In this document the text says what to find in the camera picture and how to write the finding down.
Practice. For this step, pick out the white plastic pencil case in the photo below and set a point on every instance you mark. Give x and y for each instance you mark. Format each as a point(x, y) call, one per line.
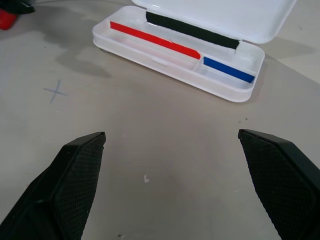
point(190, 42)

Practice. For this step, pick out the red object with black top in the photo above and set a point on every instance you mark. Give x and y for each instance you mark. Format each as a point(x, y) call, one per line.
point(11, 12)

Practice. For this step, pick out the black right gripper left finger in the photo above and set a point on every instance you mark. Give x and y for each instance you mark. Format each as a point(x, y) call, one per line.
point(67, 185)

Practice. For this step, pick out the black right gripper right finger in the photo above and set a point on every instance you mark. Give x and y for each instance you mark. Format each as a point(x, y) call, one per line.
point(282, 180)

